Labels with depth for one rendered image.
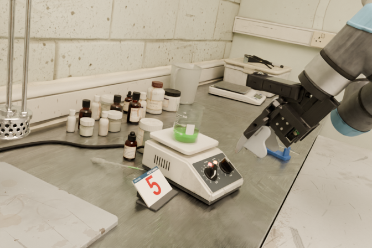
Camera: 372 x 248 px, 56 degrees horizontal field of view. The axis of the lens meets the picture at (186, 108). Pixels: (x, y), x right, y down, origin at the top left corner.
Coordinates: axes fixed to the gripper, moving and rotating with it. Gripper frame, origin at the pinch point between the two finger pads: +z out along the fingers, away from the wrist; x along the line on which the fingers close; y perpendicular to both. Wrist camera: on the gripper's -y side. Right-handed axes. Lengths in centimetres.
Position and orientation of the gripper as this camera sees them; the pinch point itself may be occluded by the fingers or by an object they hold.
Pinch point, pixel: (242, 143)
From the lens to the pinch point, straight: 75.5
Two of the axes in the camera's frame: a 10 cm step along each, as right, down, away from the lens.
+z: -5.3, 6.7, 5.2
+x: 6.2, -1.1, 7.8
